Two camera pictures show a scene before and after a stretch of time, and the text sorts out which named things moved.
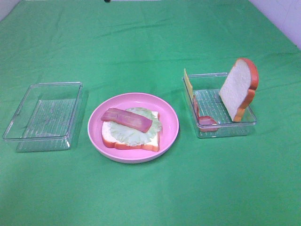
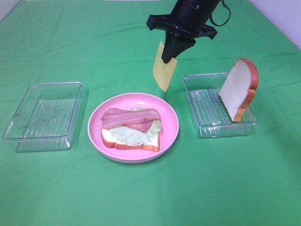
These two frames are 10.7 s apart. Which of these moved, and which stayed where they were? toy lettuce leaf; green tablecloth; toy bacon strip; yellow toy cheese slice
Moved: yellow toy cheese slice; toy bacon strip
Stayed: toy lettuce leaf; green tablecloth
